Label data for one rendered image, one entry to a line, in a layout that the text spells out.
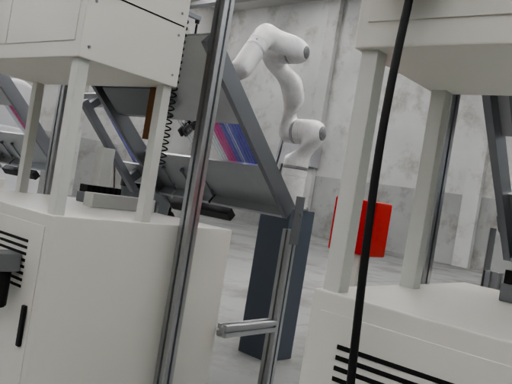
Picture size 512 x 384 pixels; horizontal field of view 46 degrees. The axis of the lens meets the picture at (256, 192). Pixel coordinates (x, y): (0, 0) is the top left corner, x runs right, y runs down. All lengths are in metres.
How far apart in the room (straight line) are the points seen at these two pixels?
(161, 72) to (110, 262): 0.52
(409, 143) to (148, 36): 10.89
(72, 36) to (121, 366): 0.87
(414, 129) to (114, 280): 10.98
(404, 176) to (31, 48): 10.94
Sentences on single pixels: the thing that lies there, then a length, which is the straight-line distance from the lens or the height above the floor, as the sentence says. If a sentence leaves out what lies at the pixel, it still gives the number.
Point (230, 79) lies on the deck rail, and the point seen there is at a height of 1.07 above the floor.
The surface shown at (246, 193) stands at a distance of 2.26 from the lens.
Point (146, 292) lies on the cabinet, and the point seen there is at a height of 0.43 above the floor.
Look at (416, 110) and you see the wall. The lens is 12.43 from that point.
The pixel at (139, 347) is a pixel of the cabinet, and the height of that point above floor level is 0.27.
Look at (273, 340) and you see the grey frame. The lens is 2.17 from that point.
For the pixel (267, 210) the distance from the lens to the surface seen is 2.20.
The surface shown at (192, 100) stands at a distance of 2.07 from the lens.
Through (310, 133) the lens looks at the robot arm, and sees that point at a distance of 2.77.
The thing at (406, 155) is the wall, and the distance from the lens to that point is 12.34.
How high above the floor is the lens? 0.75
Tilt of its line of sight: level
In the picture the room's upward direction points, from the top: 9 degrees clockwise
